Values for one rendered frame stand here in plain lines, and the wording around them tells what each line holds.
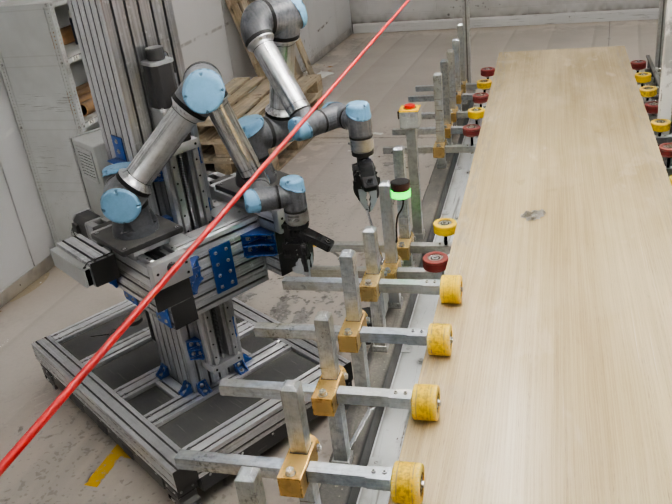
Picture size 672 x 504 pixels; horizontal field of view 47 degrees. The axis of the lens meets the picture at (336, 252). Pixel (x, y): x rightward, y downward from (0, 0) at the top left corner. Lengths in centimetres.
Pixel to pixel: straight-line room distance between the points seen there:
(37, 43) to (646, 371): 356
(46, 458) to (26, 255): 174
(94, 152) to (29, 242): 207
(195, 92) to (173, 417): 136
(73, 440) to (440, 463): 213
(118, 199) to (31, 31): 232
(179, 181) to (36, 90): 207
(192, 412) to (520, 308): 145
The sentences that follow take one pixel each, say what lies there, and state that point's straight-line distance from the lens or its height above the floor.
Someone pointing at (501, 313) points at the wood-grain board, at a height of 90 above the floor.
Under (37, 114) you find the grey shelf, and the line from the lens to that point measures 469.
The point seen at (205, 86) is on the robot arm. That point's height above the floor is 152.
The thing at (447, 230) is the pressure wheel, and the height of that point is 90.
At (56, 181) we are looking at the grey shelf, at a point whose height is 55.
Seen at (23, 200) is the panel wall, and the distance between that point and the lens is 485.
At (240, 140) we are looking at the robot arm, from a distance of 244.
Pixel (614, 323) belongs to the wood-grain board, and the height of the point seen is 90.
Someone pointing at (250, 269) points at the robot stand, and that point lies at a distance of 280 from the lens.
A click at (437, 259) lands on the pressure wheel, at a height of 90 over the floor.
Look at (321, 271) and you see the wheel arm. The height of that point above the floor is 85.
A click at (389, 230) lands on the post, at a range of 242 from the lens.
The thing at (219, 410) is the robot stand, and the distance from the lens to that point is 305.
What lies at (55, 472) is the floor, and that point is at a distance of 337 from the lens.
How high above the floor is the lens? 204
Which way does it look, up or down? 27 degrees down
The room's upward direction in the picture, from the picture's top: 7 degrees counter-clockwise
